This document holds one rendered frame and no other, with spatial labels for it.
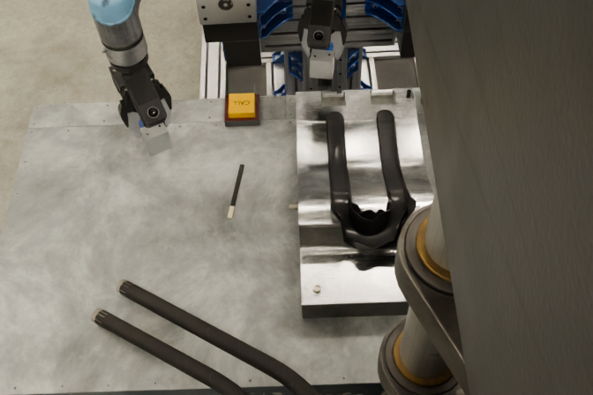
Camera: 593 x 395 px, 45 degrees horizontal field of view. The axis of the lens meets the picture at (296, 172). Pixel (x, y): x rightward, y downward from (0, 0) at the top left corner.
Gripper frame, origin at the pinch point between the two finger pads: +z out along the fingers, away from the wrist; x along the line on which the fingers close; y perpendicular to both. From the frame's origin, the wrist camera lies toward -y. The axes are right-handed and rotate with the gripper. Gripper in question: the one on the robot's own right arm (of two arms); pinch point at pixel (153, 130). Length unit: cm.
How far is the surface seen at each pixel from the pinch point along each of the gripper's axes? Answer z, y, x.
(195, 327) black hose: 7.5, -40.0, 9.5
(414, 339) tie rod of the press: -43, -76, -7
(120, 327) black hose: 11.0, -31.5, 21.5
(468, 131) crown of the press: -93, -85, 3
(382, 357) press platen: -34, -73, -6
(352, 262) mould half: 9.0, -41.9, -22.3
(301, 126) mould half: 6.4, -9.6, -29.0
